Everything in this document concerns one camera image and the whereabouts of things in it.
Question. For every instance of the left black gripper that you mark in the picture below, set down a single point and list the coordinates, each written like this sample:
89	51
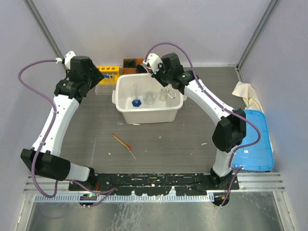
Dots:
96	75

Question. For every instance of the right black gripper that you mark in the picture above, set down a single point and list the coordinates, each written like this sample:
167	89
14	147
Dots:
156	76

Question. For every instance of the yellow test tube rack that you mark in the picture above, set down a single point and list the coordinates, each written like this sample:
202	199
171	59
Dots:
109	70

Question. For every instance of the metal test tube holder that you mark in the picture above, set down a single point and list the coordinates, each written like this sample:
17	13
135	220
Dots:
170	93

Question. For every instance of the clear glass flask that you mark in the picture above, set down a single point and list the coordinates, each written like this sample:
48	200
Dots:
149	97
163	94

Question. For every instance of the white plastic tub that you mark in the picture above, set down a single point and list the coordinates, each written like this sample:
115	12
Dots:
141	100

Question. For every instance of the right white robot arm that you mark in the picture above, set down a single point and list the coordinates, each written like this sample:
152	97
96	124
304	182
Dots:
229	131

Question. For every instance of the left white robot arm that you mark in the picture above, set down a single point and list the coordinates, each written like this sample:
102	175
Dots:
43	158

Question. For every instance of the clear well plate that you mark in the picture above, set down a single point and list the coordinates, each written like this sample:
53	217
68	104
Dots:
104	89

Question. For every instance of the rolled tie orange pattern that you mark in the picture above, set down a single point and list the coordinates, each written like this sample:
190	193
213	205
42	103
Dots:
140	69

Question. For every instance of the wooden compartment tray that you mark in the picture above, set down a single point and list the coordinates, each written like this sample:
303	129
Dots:
126	71

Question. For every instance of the rolled tie top left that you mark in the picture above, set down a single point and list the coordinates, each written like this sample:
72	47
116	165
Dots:
129	63

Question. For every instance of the clear plastic pipette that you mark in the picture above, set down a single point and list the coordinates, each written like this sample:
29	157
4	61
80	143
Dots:
93	150

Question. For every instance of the cream cloth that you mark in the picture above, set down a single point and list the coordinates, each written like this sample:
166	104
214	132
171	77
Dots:
248	95

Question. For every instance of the red yellow stick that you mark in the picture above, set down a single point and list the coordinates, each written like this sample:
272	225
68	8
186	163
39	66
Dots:
123	143

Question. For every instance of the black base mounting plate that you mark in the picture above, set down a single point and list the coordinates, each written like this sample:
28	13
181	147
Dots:
155	184

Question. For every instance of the blue plastic lid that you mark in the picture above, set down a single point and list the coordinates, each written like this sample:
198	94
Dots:
258	157

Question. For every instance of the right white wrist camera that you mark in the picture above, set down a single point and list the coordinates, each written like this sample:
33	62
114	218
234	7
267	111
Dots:
152	62

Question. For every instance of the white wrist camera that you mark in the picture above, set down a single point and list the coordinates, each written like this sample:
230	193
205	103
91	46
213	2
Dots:
152	62
66	60

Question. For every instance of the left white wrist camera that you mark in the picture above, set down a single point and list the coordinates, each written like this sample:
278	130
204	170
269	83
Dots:
66	60

